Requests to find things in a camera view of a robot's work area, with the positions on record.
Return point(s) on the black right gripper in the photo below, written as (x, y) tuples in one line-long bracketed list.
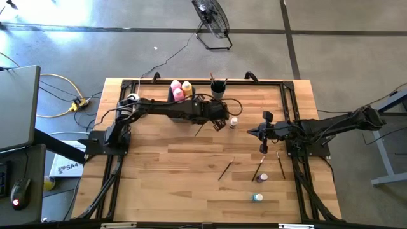
[(280, 131)]

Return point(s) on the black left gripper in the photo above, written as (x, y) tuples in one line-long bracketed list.
[(210, 111)]

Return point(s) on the thin orange-tip black paintbrush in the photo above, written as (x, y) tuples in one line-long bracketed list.
[(199, 130)]

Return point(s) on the small white black-label paint bottle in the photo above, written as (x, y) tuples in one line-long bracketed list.
[(233, 122)]

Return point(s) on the large yellow paint bottle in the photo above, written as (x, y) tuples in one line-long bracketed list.
[(187, 87)]

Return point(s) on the orange-bristle black paintbrush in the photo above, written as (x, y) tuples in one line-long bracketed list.
[(211, 77)]

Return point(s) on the large pink labelled paint bottle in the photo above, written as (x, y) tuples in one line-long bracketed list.
[(175, 84)]

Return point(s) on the small dark purple paint bottle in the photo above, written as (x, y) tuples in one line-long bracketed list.
[(261, 178)]

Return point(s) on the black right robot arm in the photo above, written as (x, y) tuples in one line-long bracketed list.
[(334, 125)]

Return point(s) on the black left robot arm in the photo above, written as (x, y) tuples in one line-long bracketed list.
[(165, 109)]

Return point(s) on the small turquoise paint bottle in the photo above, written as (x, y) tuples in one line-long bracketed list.
[(257, 198)]

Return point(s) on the teal ribbed cup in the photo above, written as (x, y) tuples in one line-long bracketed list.
[(217, 93)]

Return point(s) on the black table clamp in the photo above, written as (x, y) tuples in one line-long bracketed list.
[(155, 76), (251, 76)]

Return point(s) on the white bulb table lamp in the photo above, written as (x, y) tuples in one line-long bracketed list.
[(133, 96)]

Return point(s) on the black floor fan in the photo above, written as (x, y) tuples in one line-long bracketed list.
[(211, 19)]

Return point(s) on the white SA4 box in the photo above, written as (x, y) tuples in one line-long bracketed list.
[(68, 168)]

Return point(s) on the black diagonal desk bar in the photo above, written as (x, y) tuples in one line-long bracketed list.
[(57, 144)]

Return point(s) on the yellow roll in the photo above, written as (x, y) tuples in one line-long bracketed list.
[(49, 183)]

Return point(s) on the black desk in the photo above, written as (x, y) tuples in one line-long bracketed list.
[(35, 165)]

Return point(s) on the black computer mouse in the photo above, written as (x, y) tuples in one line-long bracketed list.
[(20, 192)]

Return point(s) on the black keyboard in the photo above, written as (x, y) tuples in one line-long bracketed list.
[(3, 179)]

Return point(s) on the black aluminium table frame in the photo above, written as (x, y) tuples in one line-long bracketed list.
[(270, 83)]

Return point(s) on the silver aluminium bracket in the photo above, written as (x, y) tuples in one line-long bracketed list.
[(295, 226), (118, 226)]

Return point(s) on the grey metal desk frame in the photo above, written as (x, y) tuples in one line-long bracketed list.
[(386, 165)]

